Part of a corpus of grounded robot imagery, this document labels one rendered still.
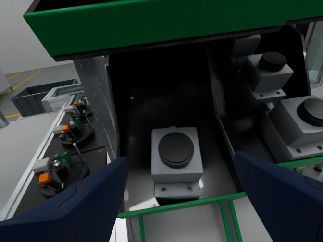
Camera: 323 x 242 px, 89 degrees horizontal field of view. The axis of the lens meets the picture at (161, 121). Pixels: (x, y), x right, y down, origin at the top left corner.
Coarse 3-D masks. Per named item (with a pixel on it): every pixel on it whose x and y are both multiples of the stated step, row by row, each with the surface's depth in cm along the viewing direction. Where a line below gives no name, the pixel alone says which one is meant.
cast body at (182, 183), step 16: (160, 128) 16; (176, 128) 16; (192, 128) 16; (160, 144) 14; (176, 144) 14; (192, 144) 14; (160, 160) 14; (176, 160) 13; (192, 160) 14; (160, 176) 14; (176, 176) 14; (192, 176) 14; (160, 192) 15; (176, 192) 15; (192, 192) 15
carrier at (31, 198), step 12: (72, 156) 61; (84, 156) 61; (96, 156) 60; (36, 168) 55; (48, 168) 57; (60, 168) 48; (72, 168) 53; (84, 168) 52; (96, 168) 55; (36, 180) 53; (60, 180) 49; (72, 180) 49; (36, 192) 49; (48, 192) 46; (60, 192) 45; (24, 204) 46; (36, 204) 45; (12, 216) 43
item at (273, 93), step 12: (252, 60) 22; (264, 60) 21; (276, 60) 21; (240, 72) 25; (252, 72) 22; (264, 72) 21; (276, 72) 21; (288, 72) 21; (240, 84) 26; (252, 84) 23; (264, 84) 22; (276, 84) 22; (240, 96) 26; (252, 96) 23; (264, 96) 23; (276, 96) 23; (252, 108) 24
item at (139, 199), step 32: (128, 64) 31; (160, 64) 31; (192, 64) 28; (128, 96) 27; (160, 96) 26; (192, 96) 26; (128, 128) 23; (128, 160) 21; (224, 160) 20; (128, 192) 18; (224, 192) 18
